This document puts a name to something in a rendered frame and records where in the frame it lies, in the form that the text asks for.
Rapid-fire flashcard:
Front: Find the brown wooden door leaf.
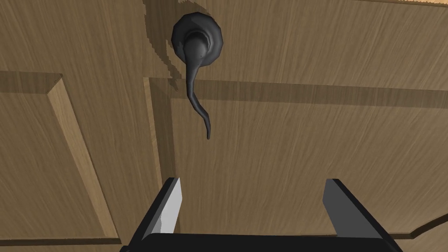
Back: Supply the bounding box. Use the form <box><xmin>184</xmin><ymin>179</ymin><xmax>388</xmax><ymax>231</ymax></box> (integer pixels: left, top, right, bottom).
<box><xmin>0</xmin><ymin>0</ymin><xmax>448</xmax><ymax>252</ymax></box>

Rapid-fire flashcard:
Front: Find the dark grey door handle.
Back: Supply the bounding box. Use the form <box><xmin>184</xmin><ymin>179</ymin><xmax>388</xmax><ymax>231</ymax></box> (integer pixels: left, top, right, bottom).
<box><xmin>171</xmin><ymin>12</ymin><xmax>224</xmax><ymax>140</ymax></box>

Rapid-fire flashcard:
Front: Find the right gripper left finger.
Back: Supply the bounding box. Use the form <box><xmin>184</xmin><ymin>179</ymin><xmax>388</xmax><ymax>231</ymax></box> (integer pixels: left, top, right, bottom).
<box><xmin>133</xmin><ymin>177</ymin><xmax>183</xmax><ymax>240</ymax></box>

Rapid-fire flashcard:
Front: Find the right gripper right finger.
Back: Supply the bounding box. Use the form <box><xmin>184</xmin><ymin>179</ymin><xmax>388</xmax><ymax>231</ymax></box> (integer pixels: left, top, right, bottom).
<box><xmin>322</xmin><ymin>178</ymin><xmax>390</xmax><ymax>240</ymax></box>

